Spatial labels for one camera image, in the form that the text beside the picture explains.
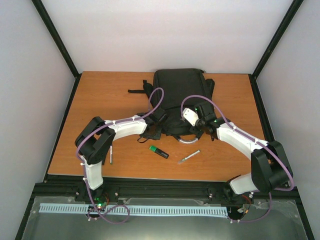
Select black student backpack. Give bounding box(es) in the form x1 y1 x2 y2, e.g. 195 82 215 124
128 68 215 139

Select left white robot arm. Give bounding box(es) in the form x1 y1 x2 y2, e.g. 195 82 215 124
75 108 168 202

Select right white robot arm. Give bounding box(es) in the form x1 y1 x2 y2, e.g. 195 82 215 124
182 102 294 199

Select green highlighter marker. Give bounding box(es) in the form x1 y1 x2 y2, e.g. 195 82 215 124
149 145 169 159

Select silver craft knife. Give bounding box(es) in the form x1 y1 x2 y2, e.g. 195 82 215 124
177 149 201 165

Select blue capped white pen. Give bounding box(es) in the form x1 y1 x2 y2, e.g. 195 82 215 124
109 145 113 165

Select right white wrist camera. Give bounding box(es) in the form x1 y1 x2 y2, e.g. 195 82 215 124
182 107 199 127

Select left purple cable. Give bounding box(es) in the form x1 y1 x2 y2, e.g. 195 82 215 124
75 87 166 224

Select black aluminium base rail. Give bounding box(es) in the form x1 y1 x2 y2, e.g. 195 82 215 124
31 175 301 207

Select light blue cable duct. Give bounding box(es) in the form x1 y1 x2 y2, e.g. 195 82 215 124
38 203 228 218

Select right black frame post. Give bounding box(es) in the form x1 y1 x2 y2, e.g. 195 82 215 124
251 0 305 78

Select black frame post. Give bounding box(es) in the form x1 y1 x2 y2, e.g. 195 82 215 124
251 0 305 78
30 0 81 76

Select left black frame post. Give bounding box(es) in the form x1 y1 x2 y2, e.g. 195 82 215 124
30 0 81 76

